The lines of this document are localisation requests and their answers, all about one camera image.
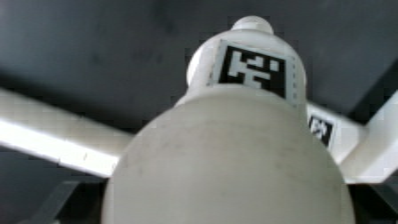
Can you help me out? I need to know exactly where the white lamp base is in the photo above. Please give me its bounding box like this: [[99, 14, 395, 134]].
[[307, 103, 365, 163]]

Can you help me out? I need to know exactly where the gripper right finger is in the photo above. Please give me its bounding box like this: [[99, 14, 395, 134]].
[[367, 184, 398, 224]]

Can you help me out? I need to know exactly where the white U-shaped fence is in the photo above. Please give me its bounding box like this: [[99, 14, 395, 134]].
[[0, 88, 398, 183]]

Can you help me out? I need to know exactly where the white lamp bulb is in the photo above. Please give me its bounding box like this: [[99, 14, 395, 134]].
[[100, 16, 354, 224]]

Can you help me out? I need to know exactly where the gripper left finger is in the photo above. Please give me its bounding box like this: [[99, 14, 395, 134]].
[[17, 181, 79, 224]]

